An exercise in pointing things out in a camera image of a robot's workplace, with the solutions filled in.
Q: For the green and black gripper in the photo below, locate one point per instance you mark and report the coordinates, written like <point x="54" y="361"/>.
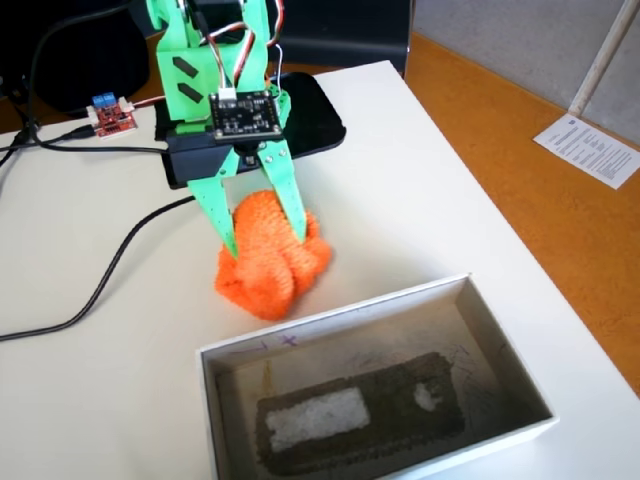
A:
<point x="196" y="161"/>

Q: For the orange fluffy cloth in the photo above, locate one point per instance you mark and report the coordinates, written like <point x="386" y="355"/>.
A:
<point x="272" y="265"/>

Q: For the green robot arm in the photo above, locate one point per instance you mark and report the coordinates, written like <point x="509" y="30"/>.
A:
<point x="250" y="45"/>

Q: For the black flat pad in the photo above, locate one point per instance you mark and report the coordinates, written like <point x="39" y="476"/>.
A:
<point x="315" y="115"/>

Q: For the red circuit board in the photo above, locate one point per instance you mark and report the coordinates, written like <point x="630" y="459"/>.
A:
<point x="111" y="117"/>

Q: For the black monitor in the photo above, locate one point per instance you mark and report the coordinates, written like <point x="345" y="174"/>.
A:
<point x="350" y="30"/>

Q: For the black bulky object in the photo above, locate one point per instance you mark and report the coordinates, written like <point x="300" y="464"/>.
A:
<point x="95" y="55"/>

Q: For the grey foam pad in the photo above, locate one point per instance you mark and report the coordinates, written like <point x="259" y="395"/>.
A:
<point x="390" y="420"/>

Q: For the white cardboard box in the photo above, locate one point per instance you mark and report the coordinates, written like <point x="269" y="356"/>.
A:
<point x="500" y="360"/>

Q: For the white printed paper sheet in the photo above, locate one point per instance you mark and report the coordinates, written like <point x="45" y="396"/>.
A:
<point x="590" y="150"/>

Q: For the white pole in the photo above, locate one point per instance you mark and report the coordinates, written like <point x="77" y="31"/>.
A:
<point x="600" y="55"/>

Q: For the black camera circuit board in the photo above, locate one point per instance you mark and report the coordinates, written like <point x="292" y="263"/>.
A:
<point x="246" y="116"/>

